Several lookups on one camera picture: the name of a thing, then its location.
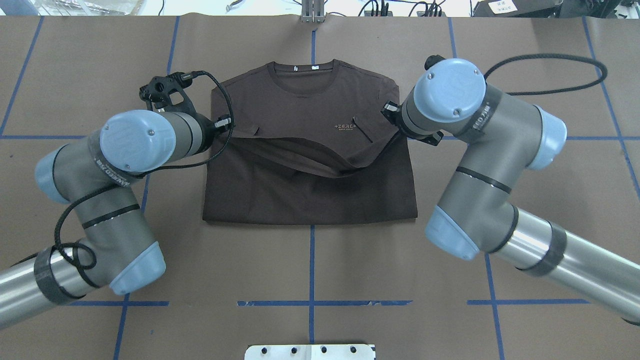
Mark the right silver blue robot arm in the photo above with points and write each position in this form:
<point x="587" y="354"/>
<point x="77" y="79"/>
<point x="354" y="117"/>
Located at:
<point x="505" y="136"/>

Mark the clear plastic bag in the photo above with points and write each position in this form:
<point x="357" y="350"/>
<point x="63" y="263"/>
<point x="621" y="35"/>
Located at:
<point x="88" y="7"/>

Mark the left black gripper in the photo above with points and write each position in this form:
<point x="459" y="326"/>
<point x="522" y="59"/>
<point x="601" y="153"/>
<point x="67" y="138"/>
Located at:
<point x="213" y="127"/>

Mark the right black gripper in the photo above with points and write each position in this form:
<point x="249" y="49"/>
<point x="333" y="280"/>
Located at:
<point x="389" y="111"/>

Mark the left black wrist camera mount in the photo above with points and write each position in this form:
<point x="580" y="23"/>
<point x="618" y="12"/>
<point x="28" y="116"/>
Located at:
<point x="157" y="93"/>

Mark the dark brown t-shirt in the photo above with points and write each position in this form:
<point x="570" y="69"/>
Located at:
<point x="311" y="146"/>

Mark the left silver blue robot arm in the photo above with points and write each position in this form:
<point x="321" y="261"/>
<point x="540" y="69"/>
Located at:
<point x="93" y="177"/>

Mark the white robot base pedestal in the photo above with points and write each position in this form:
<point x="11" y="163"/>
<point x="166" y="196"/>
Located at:
<point x="347" y="351"/>

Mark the black box with label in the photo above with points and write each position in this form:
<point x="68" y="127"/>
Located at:
<point x="516" y="8"/>

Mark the aluminium frame post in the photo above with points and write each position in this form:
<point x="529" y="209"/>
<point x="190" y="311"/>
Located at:
<point x="312" y="11"/>

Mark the black orange electronics board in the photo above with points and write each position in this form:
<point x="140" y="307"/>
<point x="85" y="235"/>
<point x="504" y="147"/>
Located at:
<point x="402" y="8"/>

